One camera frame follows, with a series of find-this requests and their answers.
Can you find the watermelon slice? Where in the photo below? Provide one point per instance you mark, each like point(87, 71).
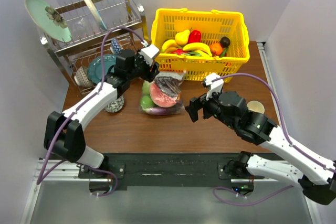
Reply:
point(161, 99)

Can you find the yellow plastic basket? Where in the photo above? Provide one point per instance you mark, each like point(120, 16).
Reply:
point(213, 26)

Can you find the small green lime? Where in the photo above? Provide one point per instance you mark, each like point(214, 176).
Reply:
point(146, 102)

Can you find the orange fruit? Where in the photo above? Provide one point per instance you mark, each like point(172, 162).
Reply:
point(216, 49)

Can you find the cream and blue plate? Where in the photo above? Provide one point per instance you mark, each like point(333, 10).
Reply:
point(96, 15)

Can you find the green cabbage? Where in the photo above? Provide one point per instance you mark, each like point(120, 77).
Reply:
point(146, 88)

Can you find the yellow pear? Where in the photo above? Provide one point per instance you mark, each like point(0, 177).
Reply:
point(181, 38)

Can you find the clear orange zip bag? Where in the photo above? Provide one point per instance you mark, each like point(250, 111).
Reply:
point(178, 75)

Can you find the long yellow banana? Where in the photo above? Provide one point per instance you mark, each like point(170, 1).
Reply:
point(197, 49)

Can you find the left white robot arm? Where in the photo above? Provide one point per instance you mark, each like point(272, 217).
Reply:
point(64, 131)

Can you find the purple eggplant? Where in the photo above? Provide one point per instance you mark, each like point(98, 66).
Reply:
point(158, 111)

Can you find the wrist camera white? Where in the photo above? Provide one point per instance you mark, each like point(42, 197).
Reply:
point(213, 83)
point(149, 53)

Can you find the mint green floral plate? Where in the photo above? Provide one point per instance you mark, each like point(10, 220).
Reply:
point(49, 20)

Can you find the blue zigzag patterned cup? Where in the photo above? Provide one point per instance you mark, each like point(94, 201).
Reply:
point(115, 46)

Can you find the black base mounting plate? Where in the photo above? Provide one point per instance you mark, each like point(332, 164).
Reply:
point(171, 169)

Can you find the yellow banana bunch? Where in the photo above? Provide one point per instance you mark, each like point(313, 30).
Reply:
point(170, 46)

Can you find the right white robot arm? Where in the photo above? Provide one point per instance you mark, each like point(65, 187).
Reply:
point(302, 168)

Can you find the red dragon fruit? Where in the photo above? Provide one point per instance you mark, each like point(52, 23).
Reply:
point(179, 52)

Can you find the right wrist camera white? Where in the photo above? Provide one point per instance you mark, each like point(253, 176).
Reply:
point(213, 83)

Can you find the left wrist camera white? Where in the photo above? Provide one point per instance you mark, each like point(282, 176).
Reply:
point(149, 53)

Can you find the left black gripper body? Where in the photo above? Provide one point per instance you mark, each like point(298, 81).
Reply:
point(142, 68)

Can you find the red bell pepper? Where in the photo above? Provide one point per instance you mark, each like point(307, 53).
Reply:
point(195, 36)

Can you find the teal scalloped plate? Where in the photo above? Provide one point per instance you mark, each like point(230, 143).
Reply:
point(95, 67)

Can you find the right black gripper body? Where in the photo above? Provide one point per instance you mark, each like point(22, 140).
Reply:
point(211, 107)

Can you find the black white leaf bowl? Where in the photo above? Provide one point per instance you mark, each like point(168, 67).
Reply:
point(115, 106)

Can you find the dark avocado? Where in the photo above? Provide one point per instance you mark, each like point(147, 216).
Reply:
point(224, 42)

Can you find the steel two-tier dish rack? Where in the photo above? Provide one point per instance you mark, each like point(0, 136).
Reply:
point(125, 18)

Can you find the patterned cup on rack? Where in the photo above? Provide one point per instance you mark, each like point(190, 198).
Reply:
point(81, 78)

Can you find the cream mug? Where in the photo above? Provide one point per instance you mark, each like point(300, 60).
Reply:
point(256, 106)

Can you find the dark purple grapes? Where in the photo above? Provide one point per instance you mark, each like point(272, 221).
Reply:
point(168, 85)

